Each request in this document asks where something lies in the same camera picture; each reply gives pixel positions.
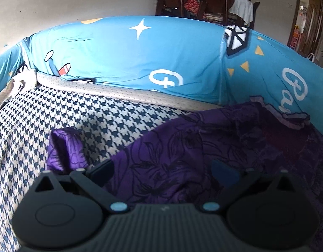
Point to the blue star-print backrest cushion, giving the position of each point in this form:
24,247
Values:
111,50

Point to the blue printed armrest cover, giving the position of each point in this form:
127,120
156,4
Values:
5,65

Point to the dark chair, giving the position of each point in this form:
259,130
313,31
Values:
255,13

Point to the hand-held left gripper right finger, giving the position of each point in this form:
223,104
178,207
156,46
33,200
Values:
225,173

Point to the brown wooden door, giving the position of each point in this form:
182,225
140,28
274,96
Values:
308,18

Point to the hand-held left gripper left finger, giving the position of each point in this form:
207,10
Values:
103,169

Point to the red floral cloth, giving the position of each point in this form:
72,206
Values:
193,3

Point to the white tablecloth table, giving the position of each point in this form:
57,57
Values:
241,8

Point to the purple floral garment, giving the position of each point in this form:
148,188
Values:
164,160

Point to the houndstooth sofa seat cover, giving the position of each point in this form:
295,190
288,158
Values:
32,126

